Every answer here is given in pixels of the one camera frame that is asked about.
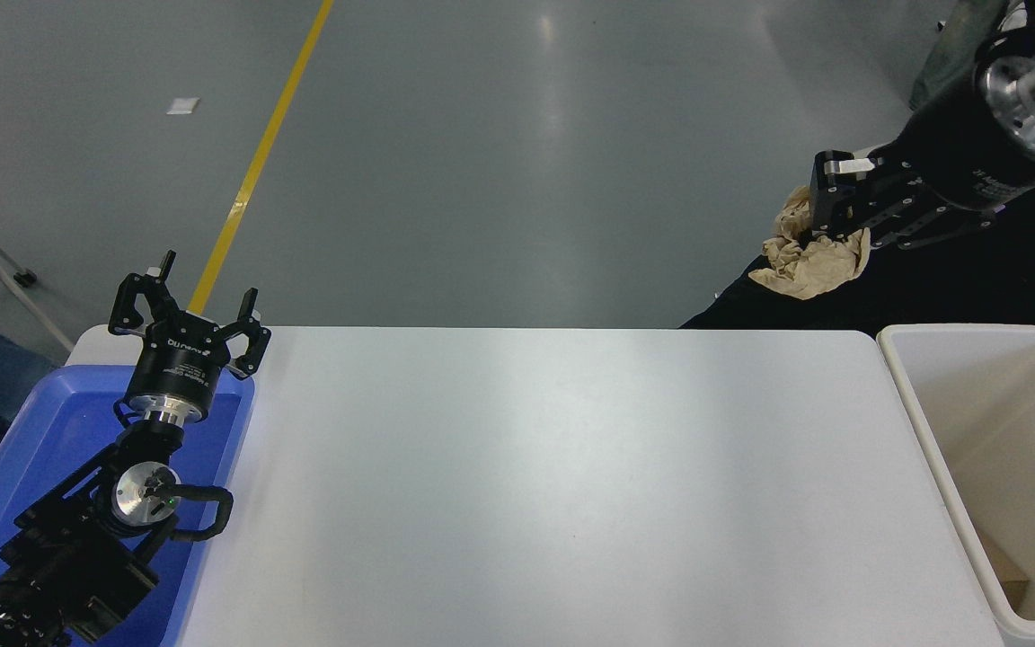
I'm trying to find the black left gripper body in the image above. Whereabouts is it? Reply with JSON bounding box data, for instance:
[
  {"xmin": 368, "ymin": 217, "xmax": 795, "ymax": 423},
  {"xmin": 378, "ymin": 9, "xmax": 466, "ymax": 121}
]
[{"xmin": 126, "ymin": 312, "xmax": 233, "ymax": 414}]

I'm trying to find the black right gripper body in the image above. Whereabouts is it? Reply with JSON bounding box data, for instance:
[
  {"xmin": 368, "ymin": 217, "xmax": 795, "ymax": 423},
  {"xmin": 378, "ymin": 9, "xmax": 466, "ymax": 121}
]
[{"xmin": 895, "ymin": 65, "xmax": 1035, "ymax": 213}]

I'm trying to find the tan paper ball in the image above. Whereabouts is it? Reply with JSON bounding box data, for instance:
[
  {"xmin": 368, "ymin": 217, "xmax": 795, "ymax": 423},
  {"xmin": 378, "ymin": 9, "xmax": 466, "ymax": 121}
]
[{"xmin": 748, "ymin": 184, "xmax": 872, "ymax": 301}]

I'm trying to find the grey-green cloth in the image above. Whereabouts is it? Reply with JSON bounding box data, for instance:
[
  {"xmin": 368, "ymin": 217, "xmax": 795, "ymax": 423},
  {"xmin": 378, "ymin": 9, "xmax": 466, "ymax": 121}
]
[{"xmin": 911, "ymin": 0, "xmax": 990, "ymax": 111}]

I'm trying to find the blue plastic tray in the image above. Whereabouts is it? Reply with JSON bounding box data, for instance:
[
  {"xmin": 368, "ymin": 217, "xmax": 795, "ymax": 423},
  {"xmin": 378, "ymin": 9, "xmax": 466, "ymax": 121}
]
[{"xmin": 0, "ymin": 364, "xmax": 256, "ymax": 647}]

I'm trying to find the large pale plastic bin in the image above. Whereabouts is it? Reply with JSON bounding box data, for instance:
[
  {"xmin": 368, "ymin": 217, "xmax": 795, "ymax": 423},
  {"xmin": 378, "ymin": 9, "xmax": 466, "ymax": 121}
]
[{"xmin": 877, "ymin": 323, "xmax": 1035, "ymax": 647}]

